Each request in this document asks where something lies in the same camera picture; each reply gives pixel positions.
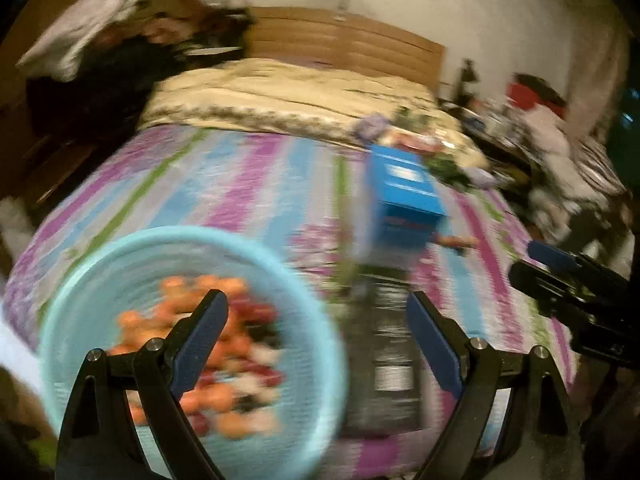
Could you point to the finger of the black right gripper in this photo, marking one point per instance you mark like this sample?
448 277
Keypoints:
537 284
555 259

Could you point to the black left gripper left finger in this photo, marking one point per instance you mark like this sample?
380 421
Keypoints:
98 437

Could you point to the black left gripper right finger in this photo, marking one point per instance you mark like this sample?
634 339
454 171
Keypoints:
538 438

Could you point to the white clothes pile right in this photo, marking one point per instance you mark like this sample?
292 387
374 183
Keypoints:
570 177

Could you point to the black cardboard box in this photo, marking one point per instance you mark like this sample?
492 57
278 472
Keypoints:
384 362

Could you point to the blue cardboard box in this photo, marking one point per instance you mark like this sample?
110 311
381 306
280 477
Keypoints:
403 208

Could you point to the light blue plastic basket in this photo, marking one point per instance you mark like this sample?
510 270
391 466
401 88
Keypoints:
126 274

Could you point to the small purple packet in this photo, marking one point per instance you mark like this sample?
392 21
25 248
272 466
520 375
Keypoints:
369 128

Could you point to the striped floral bed sheet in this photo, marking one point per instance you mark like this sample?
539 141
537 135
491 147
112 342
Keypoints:
299 197

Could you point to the cream quilted blanket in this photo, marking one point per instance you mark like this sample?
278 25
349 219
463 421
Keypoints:
261 94

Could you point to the wooden headboard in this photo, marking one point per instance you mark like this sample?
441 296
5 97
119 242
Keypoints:
343 41

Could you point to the pile of clothes left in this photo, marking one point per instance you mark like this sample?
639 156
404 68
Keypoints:
96 26

